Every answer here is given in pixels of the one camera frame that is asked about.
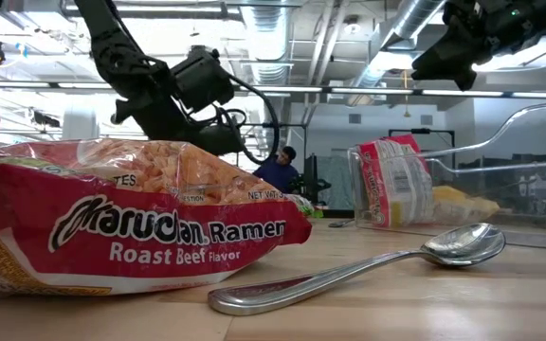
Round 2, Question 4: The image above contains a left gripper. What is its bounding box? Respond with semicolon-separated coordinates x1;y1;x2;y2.
111;89;258;157

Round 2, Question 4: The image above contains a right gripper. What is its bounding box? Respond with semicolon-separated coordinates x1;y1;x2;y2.
410;0;511;92

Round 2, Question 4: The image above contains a red yellow ramen packet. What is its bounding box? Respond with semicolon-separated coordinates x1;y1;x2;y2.
356;134;436;229

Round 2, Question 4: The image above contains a long ceiling light strip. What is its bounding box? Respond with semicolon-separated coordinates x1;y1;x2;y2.
0;80;546;99

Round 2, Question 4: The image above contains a person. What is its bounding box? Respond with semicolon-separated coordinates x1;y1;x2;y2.
252;145;301;194

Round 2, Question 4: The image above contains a roast beef ramen packet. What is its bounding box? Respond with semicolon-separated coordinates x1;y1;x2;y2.
0;136;313;297

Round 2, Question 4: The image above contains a yellow noodle packet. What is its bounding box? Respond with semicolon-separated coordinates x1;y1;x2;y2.
431;185;501;224

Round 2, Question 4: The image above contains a black background equipment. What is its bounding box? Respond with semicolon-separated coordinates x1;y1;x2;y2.
300;153;334;205

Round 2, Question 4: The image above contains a clear plastic container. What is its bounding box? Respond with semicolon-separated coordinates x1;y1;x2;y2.
347;101;546;251

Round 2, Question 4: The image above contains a shiny silver spoon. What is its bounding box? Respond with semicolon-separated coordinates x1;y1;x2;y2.
207;222;507;317

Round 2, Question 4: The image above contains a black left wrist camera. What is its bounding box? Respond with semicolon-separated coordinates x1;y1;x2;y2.
172;45;237;115

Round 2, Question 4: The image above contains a slim silver duct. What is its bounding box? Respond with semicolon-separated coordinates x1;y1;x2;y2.
362;0;447;89

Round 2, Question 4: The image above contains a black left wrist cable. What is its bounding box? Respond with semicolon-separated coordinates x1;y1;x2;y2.
213;74;282;167

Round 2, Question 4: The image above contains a large ribbed silver duct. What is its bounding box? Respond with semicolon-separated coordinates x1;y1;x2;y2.
242;0;296;143

